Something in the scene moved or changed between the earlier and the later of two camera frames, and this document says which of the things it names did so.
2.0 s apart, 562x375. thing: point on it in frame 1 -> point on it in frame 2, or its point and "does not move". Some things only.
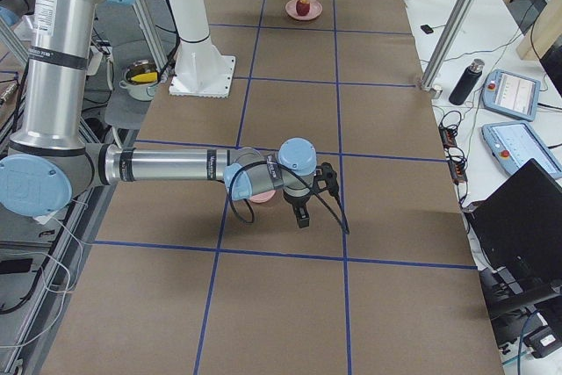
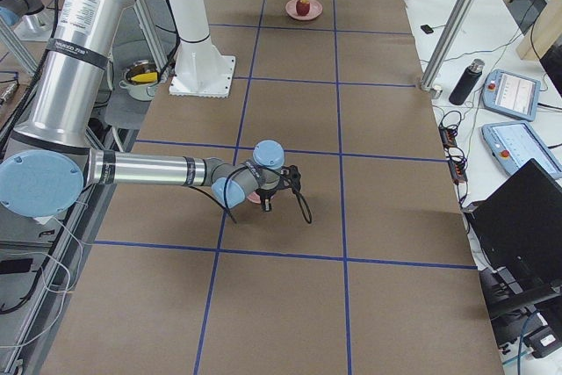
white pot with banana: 141,77 does not move
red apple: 303,6 does not move
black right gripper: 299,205 -> 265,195
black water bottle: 466,82 does not move
